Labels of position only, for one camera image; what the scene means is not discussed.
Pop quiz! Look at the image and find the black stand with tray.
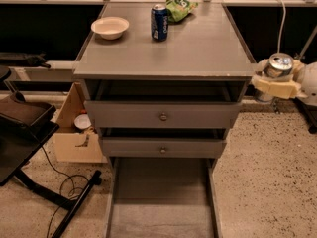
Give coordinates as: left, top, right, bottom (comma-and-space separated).
0, 91, 101, 238

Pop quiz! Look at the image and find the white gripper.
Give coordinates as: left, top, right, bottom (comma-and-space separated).
251, 59, 317, 106

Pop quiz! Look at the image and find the blue pepsi can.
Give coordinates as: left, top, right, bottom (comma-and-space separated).
151, 4, 168, 42

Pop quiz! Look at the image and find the grey bottom drawer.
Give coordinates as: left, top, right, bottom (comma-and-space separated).
104, 158, 223, 238

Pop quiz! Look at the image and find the white bowl in box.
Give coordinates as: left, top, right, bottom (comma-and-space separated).
74, 114, 91, 130

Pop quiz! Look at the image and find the grey drawer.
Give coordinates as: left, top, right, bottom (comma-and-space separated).
85, 80, 241, 129
101, 128, 227, 159
104, 158, 223, 238

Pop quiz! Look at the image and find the red bull can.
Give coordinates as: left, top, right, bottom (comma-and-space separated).
252, 53, 294, 103

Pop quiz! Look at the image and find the white cable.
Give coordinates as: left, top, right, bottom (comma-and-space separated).
271, 0, 287, 55

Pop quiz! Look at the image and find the cardboard box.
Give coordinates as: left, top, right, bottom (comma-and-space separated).
53, 83, 107, 163

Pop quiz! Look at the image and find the black floor cable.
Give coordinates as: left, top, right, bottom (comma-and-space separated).
40, 145, 91, 238

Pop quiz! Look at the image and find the green chip bag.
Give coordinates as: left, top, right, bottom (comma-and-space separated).
165, 0, 198, 23

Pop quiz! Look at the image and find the grey middle drawer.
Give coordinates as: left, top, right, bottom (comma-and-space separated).
101, 128, 227, 159

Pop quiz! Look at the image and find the metal frame rail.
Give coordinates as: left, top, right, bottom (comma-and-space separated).
9, 59, 256, 85

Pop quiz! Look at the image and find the grey top drawer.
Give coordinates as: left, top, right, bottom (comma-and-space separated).
85, 80, 241, 129

